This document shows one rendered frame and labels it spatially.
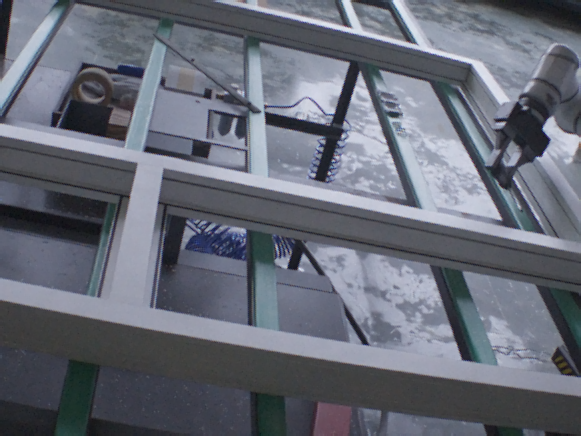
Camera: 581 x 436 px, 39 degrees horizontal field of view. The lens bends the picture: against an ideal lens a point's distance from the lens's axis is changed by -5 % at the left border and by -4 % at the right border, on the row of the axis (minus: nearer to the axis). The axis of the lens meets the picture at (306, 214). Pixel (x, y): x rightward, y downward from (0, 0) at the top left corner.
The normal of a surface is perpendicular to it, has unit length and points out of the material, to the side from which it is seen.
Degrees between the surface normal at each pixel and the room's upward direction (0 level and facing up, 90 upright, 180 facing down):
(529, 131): 59
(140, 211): 0
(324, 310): 0
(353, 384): 90
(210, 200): 90
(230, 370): 90
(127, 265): 0
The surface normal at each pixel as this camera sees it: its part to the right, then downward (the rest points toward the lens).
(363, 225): 0.07, 0.50
